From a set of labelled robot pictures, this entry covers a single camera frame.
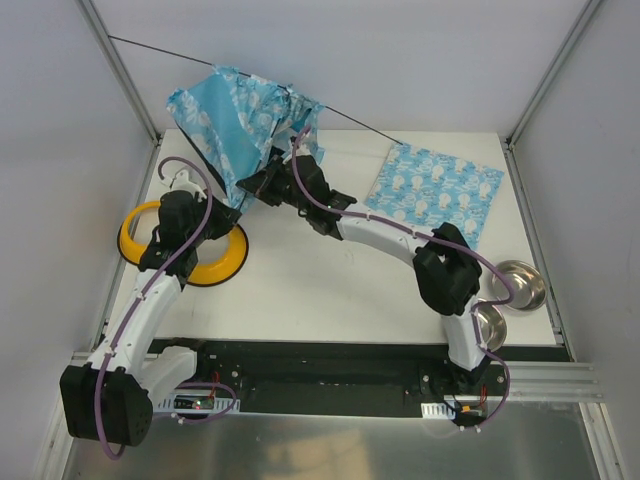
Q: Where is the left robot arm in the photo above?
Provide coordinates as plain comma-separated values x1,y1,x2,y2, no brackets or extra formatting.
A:
59,187,238,448

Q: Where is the steel pet bowl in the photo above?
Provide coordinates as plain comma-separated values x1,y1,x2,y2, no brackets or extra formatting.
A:
497,260,547,312
471,298,507,352

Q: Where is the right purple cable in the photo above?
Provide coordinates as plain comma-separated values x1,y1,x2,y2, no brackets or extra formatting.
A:
289,124,512,435

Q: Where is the black tent pole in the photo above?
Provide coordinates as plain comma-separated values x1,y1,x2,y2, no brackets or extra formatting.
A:
107,34,403,145

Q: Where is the right white cable duct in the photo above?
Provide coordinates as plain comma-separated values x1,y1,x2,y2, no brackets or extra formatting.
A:
421,403,456,421

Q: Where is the blue snowman tent mat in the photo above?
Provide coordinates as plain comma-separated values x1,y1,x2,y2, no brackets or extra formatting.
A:
365,143,504,249

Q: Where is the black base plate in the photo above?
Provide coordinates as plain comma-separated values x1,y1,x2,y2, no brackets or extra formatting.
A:
144,337,518,415

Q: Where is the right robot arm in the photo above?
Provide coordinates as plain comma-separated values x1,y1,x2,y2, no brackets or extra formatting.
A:
238,155,490,395

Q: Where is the blue snowman pet tent fabric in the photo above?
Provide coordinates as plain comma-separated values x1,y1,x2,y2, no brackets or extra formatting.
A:
166,66,324,213

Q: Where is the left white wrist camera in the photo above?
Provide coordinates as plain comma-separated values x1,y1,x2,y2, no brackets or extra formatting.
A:
160,168,206,202

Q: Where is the left white cable duct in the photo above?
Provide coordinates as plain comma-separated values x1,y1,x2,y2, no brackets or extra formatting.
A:
154,392,241,415

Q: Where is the white cable duct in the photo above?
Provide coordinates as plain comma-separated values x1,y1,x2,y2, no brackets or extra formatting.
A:
421,403,456,421
154,392,241,415

